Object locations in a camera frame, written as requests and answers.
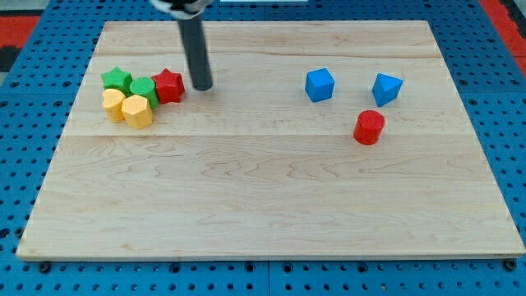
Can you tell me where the red star block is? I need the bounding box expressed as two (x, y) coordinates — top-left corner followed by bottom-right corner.
(151, 68), (185, 104)

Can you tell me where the green star block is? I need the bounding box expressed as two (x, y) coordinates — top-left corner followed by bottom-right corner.
(100, 67), (133, 96)

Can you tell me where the wooden board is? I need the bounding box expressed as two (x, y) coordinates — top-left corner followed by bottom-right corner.
(16, 21), (525, 261)

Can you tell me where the blue cube block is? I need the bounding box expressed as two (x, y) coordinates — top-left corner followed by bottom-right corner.
(305, 68), (335, 103)

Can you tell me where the red cylinder block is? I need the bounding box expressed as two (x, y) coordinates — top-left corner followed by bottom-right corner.
(353, 110), (385, 145)

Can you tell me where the yellow pentagon block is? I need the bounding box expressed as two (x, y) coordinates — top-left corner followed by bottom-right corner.
(122, 95), (153, 129)

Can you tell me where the green cylinder block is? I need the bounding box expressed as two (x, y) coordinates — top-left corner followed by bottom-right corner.
(130, 77), (159, 109)

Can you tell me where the blue triangular block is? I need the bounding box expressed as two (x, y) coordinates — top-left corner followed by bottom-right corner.
(371, 73), (403, 107)

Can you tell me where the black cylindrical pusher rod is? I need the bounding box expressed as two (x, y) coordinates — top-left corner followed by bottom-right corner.
(178, 15), (213, 91)

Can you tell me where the yellow heart block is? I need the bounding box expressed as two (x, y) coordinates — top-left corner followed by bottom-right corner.
(102, 89), (126, 123)

